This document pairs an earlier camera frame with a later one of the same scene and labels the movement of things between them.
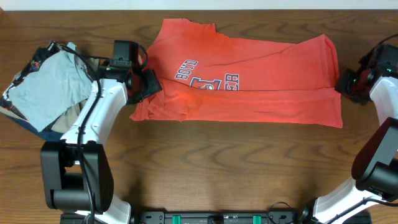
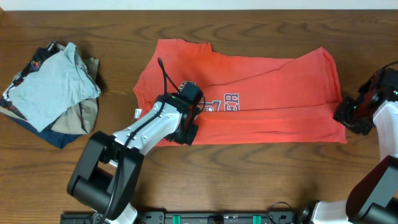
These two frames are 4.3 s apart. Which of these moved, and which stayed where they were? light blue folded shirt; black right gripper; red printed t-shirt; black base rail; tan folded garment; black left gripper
Moved: black left gripper; red printed t-shirt; black right gripper
Stayed: tan folded garment; black base rail; light blue folded shirt
